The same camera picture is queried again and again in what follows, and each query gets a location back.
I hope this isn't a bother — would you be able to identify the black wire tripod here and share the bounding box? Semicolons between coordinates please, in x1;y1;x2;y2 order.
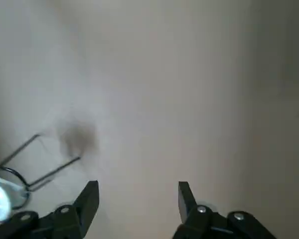
0;133;81;210

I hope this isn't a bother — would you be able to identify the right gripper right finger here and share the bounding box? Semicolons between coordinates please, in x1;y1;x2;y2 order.
173;181;277;239

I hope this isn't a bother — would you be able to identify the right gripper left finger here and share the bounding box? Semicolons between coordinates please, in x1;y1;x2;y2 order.
0;180;100;239

